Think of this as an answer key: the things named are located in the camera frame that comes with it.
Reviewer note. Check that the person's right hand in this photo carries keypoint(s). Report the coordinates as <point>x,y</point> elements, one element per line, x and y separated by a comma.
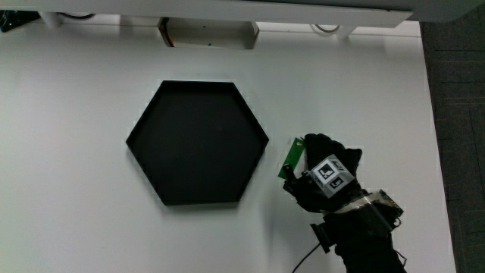
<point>322,151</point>

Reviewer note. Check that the green card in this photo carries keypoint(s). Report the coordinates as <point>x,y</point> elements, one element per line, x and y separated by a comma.
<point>293,157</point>

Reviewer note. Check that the white desk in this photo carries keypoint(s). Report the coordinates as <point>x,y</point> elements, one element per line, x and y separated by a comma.
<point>76,151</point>

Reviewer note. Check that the black hexagonal tray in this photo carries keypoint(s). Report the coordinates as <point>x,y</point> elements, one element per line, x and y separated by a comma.
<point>197,144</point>

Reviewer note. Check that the white open box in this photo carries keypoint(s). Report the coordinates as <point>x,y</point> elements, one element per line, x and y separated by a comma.
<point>212,34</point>

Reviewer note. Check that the white overhead shelf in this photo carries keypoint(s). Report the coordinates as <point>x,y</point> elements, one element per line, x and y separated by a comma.
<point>227,9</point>

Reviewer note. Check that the black object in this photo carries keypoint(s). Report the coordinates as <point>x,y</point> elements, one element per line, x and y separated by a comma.
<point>15,19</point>

